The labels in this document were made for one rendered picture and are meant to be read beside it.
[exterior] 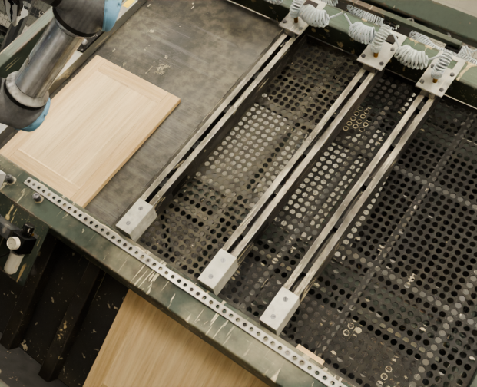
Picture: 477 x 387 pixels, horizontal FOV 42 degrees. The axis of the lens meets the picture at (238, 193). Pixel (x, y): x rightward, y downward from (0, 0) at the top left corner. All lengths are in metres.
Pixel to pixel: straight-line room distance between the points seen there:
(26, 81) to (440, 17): 1.85
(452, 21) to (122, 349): 1.90
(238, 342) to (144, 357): 0.54
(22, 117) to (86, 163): 0.63
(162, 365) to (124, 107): 0.97
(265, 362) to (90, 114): 1.17
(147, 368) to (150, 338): 0.11
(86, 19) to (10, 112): 0.38
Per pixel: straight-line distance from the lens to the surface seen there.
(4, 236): 2.28
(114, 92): 2.51
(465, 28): 2.89
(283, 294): 1.92
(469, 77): 2.37
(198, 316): 1.94
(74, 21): 1.51
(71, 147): 2.40
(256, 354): 1.89
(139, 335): 2.33
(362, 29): 2.32
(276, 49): 2.46
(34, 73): 1.66
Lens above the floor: 1.52
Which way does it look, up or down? 9 degrees down
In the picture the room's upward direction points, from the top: 26 degrees clockwise
